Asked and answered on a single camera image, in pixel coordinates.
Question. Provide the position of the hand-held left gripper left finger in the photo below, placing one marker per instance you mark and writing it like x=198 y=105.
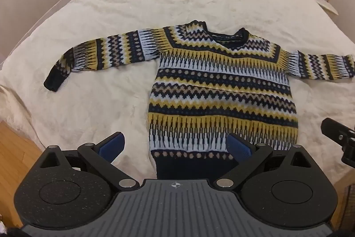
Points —
x=111 y=148

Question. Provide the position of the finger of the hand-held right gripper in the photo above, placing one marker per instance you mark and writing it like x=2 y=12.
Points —
x=337 y=128

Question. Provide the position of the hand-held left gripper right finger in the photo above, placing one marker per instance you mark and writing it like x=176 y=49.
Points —
x=236 y=148

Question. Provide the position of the patterned knit sweater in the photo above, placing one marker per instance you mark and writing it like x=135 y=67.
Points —
x=222 y=92

